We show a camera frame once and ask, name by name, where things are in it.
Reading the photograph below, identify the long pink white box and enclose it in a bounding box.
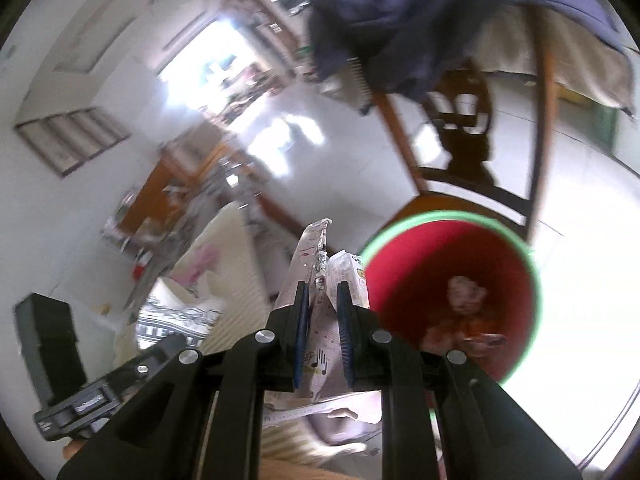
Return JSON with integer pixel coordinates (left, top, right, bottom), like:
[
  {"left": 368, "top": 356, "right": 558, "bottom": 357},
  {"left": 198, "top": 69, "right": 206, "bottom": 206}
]
[{"left": 265, "top": 219, "right": 382, "bottom": 424}]

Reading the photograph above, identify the printed paper cup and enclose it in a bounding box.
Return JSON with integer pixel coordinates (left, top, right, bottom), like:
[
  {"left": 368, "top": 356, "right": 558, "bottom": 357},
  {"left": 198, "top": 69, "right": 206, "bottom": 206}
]
[{"left": 134, "top": 278, "right": 227, "bottom": 350}]

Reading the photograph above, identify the black speaker box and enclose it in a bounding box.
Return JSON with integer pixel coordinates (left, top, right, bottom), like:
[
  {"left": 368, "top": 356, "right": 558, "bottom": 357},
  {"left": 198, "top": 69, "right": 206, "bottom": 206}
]
[{"left": 14, "top": 292, "right": 87, "bottom": 408}]

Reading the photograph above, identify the checkered beige tablecloth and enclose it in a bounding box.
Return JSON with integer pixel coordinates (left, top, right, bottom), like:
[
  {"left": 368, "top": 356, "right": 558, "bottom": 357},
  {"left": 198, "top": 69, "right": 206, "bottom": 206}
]
[{"left": 169, "top": 202, "right": 271, "bottom": 354}]

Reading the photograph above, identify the wooden chair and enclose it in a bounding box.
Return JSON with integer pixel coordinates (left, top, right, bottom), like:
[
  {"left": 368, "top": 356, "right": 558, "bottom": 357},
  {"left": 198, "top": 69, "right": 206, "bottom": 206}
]
[{"left": 372, "top": 4, "right": 556, "bottom": 243}]

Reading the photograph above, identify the red trash bucket green rim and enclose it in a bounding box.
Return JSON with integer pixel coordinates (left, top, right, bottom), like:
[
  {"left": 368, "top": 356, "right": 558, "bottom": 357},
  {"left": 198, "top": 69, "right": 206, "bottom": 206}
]
[{"left": 361, "top": 210, "right": 541, "bottom": 382}]

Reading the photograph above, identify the blue jacket on chair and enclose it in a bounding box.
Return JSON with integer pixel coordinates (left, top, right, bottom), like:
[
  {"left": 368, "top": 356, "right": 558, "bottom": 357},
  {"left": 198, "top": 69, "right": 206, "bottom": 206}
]
[{"left": 308, "top": 0, "right": 634, "bottom": 112}]

